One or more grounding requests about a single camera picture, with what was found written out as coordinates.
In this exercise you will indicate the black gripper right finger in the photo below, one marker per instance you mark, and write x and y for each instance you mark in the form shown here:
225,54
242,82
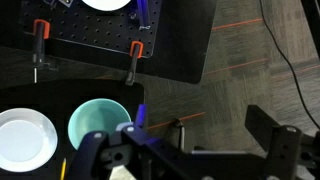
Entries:
286,150

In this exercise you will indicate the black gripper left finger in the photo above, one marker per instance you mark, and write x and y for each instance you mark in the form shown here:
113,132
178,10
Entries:
160,150

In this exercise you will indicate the yellow pencil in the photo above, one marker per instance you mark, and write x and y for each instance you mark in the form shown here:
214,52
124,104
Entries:
63,170

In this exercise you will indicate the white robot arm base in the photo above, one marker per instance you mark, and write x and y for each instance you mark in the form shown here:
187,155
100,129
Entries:
106,4

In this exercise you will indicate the teal blue bowl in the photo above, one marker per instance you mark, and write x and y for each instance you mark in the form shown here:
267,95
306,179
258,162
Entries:
96,116

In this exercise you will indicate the black clamp with orange head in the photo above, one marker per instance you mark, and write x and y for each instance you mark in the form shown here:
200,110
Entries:
135,55
40,33

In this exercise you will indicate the black perforated breadboard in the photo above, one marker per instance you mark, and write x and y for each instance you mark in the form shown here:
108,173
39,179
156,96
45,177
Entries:
100,30

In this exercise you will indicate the white round plate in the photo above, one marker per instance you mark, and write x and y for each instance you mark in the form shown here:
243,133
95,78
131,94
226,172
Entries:
25,140

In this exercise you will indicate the bent metal tube frame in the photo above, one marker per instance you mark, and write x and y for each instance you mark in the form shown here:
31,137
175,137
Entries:
181,135

